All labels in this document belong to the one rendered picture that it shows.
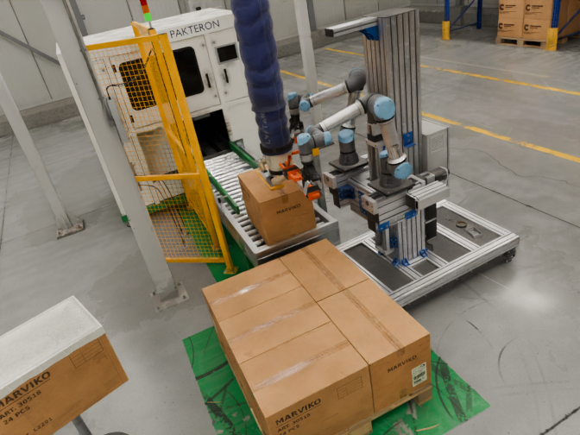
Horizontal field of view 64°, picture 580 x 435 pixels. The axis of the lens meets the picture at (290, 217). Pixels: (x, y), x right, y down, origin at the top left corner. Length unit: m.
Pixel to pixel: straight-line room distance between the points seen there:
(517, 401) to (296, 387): 1.34
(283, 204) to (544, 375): 1.99
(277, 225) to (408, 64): 1.43
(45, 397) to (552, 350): 2.94
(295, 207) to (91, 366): 1.72
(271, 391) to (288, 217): 1.39
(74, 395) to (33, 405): 0.19
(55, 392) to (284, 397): 1.11
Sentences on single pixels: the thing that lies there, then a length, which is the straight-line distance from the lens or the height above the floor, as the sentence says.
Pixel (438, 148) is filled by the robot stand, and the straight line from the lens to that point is 3.43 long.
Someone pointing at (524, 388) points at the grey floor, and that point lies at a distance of 3.26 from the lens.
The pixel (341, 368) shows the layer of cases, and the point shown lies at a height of 0.54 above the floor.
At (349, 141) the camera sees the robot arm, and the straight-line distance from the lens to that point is 3.38.
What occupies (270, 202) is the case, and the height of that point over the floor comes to 0.93.
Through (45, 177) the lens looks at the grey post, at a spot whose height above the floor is 0.72.
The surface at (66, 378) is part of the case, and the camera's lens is 2.63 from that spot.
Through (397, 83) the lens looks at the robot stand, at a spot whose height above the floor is 1.63.
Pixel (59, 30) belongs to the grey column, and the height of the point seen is 2.26.
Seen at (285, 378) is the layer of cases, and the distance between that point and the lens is 2.59.
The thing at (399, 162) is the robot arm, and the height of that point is 1.27.
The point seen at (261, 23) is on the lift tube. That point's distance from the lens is 2.93.
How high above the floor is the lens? 2.48
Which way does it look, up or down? 30 degrees down
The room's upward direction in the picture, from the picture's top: 11 degrees counter-clockwise
